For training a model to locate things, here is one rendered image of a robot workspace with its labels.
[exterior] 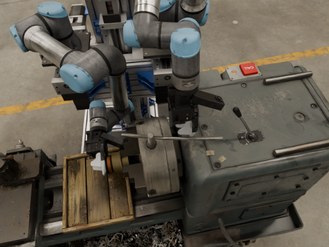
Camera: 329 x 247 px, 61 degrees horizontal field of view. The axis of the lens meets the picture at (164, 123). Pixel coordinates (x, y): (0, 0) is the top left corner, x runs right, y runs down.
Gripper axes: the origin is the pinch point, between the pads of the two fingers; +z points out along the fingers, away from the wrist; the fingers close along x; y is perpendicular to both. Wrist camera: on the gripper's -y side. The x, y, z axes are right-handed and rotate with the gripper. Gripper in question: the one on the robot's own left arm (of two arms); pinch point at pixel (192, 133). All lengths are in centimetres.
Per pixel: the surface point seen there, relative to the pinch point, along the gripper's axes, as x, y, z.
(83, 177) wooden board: -22, 47, 39
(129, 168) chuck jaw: -6.8, 23.9, 19.9
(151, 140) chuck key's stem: -1.7, 14.1, 1.8
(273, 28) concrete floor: -225, -155, 79
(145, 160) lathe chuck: -0.6, 16.9, 9.8
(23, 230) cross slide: 1, 69, 36
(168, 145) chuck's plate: -3.5, 8.0, 7.5
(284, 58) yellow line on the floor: -177, -146, 91
